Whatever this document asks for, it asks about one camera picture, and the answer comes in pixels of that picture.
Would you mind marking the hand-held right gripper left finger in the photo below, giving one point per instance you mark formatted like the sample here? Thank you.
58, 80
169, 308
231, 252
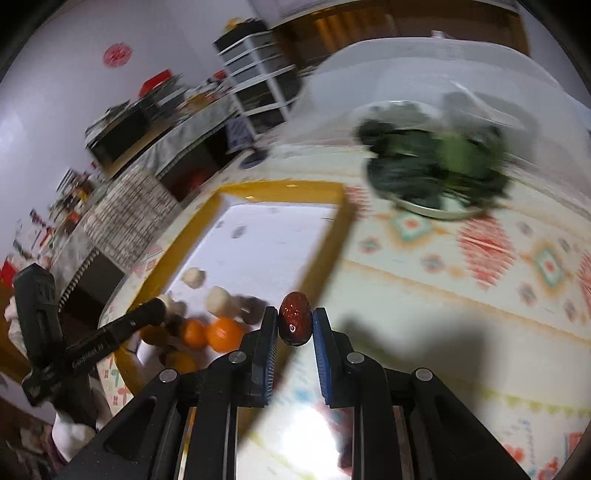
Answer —
270, 357

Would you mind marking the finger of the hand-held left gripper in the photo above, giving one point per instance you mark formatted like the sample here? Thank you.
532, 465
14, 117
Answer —
134, 321

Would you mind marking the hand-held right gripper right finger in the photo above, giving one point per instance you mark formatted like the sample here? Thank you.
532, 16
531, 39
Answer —
323, 357

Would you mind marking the small orange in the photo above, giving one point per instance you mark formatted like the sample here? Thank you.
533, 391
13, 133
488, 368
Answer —
194, 334
180, 362
154, 337

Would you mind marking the dark red plum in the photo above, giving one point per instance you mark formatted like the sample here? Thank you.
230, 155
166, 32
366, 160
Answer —
178, 321
251, 308

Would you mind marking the red date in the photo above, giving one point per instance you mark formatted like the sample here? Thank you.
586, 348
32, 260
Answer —
293, 318

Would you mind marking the large orange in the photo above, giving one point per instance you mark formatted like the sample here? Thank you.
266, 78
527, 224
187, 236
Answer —
224, 334

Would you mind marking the beige mushroom piece bottom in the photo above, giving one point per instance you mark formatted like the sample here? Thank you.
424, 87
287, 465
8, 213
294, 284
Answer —
194, 278

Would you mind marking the white tray with yellow rim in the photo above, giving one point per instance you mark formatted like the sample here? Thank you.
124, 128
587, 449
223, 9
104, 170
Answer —
268, 240

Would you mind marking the pale green plate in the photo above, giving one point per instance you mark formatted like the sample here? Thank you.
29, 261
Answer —
429, 211

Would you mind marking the wooden shelf unit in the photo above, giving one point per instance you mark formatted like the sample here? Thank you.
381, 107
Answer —
138, 129

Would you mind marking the plate of green spinach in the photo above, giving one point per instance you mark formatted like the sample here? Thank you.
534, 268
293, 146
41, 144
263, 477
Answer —
415, 170

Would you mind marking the grey dish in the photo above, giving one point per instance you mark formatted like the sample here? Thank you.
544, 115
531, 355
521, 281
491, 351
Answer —
461, 105

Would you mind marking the white drawer unit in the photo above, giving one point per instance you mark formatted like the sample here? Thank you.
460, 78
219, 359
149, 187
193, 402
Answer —
258, 60

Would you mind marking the transparent food cover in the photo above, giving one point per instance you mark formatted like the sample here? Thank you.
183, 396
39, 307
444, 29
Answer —
369, 69

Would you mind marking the red wall decoration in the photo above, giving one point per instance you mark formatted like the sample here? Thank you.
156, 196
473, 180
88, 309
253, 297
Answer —
116, 55

